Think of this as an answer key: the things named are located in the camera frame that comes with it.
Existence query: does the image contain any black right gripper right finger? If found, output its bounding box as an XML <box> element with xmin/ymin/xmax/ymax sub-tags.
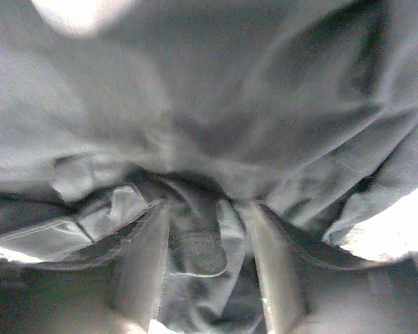
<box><xmin>249</xmin><ymin>202</ymin><xmax>418</xmax><ymax>333</ymax></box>

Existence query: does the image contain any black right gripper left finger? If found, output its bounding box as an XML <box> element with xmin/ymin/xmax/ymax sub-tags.
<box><xmin>0</xmin><ymin>202</ymin><xmax>169</xmax><ymax>333</ymax></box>

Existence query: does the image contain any black t shirt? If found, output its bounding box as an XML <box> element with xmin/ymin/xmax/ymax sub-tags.
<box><xmin>0</xmin><ymin>1</ymin><xmax>418</xmax><ymax>333</ymax></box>

